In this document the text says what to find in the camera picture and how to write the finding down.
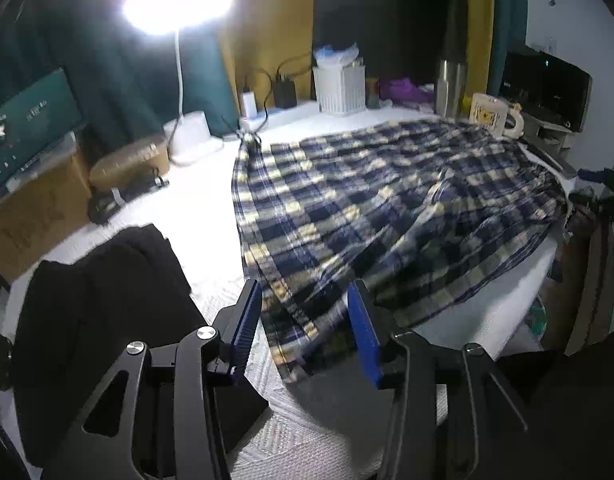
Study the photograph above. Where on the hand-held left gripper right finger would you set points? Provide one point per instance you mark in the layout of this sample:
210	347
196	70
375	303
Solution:
364	335

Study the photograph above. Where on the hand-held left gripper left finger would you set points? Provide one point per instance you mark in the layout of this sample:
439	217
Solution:
247	322

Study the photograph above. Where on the blue yellow plaid shirt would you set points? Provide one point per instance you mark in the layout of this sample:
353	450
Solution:
387	210

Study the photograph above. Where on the white quilted mat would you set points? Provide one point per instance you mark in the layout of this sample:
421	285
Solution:
207	210

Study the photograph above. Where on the black cloth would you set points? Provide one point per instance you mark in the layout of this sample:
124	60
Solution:
102	300

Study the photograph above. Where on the white desk lamp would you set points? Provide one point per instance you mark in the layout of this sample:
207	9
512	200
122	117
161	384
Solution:
192	130

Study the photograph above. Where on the brown round pouch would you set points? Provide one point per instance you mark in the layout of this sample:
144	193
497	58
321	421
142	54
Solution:
127	160

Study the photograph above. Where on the white power strip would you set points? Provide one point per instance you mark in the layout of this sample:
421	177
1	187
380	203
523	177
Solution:
287	112

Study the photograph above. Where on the white charger plug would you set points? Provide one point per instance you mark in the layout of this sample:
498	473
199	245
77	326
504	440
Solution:
250	104

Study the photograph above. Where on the black power adapter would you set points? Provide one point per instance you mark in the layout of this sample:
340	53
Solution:
285	92

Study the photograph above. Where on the cardboard box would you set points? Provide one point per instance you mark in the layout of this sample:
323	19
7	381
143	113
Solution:
37	210

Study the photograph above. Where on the white perforated plastic basket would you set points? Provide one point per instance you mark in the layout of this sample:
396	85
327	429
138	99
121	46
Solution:
339	90

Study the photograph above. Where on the purple cloth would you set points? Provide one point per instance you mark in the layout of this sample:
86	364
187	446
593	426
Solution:
404	91

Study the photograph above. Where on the cream mug with bear print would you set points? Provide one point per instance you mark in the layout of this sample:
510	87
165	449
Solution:
487	112

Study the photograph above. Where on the stainless steel tumbler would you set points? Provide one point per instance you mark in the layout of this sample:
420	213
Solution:
451	87

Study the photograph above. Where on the blue white tissue packet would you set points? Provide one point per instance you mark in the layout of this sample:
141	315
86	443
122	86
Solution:
337	55

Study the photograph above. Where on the teal curtain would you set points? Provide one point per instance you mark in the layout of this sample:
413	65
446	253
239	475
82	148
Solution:
112	70
509	15

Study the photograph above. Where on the teal printed box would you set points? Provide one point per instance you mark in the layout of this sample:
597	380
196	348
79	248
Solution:
32	125

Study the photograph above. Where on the black monitor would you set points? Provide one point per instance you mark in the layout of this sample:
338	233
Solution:
542	90

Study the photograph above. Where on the yellow curtain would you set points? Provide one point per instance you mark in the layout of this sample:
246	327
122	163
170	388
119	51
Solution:
272	20
479	20

